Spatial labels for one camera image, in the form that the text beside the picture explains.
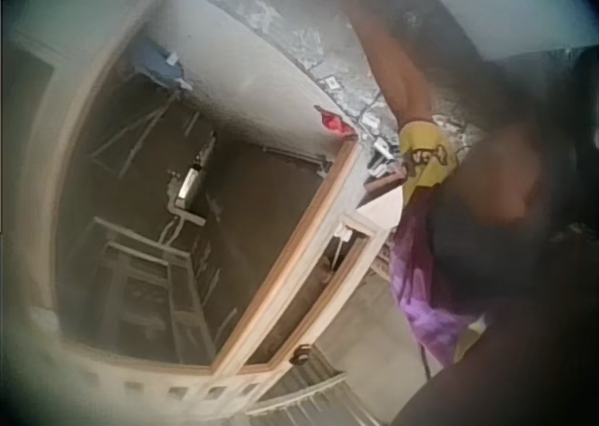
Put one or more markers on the large wooden framed glass door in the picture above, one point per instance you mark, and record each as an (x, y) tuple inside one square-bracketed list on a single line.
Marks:
[(299, 239)]

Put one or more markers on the red cloth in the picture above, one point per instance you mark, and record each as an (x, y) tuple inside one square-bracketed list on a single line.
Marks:
[(334, 124)]

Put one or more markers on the narrow wooden framed glass door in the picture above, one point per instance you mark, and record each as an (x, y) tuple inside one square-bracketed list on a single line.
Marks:
[(348, 276)]

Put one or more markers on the white cylinder tank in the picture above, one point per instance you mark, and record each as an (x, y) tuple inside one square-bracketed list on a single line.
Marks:
[(189, 185)]

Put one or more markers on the dark round door knob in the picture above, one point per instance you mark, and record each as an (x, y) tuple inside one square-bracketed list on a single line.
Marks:
[(302, 353)]

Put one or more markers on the metal shelf rack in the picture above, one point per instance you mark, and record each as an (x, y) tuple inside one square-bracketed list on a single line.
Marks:
[(140, 276)]

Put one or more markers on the metal folding stand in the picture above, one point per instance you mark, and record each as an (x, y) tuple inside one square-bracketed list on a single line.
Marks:
[(140, 126)]

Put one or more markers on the blue cloth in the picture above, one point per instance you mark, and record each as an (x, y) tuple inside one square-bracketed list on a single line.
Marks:
[(154, 63)]

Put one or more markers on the white wall socket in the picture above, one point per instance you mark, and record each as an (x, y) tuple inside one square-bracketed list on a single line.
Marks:
[(332, 83)]

